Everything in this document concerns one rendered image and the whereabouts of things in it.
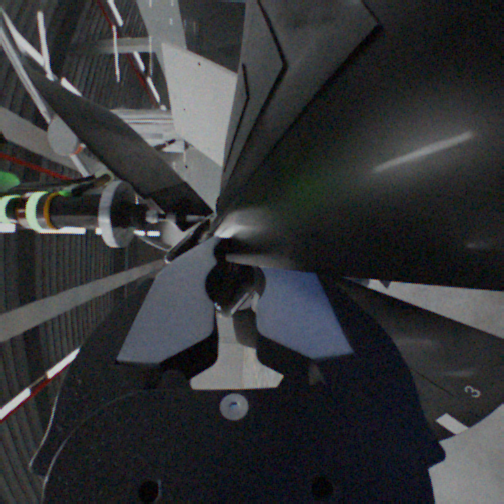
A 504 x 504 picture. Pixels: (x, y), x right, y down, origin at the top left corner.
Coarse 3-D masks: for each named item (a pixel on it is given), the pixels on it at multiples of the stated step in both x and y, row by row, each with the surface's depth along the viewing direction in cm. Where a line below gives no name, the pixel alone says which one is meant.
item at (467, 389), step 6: (462, 384) 17; (468, 384) 17; (474, 384) 16; (456, 390) 17; (462, 390) 17; (468, 390) 17; (474, 390) 16; (480, 390) 16; (486, 390) 16; (468, 396) 17; (474, 396) 16; (480, 396) 16; (474, 402) 16
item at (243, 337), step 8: (240, 312) 41; (248, 312) 42; (232, 320) 44; (240, 320) 44; (248, 320) 43; (240, 328) 47; (248, 328) 46; (240, 336) 51; (248, 336) 50; (248, 344) 55
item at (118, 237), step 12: (60, 192) 24; (72, 192) 23; (84, 192) 24; (96, 192) 24; (108, 192) 20; (120, 192) 22; (132, 192) 24; (108, 204) 20; (120, 204) 22; (108, 216) 20; (108, 228) 20; (120, 228) 22; (132, 228) 25; (108, 240) 21; (120, 240) 23
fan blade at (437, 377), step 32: (352, 288) 24; (384, 320) 22; (416, 320) 20; (448, 320) 18; (416, 352) 20; (448, 352) 18; (480, 352) 16; (416, 384) 20; (448, 384) 18; (480, 384) 16; (480, 416) 16
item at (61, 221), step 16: (64, 208) 21; (80, 208) 21; (96, 208) 21; (128, 208) 22; (144, 208) 23; (64, 224) 22; (80, 224) 22; (96, 224) 22; (128, 224) 23; (144, 224) 23
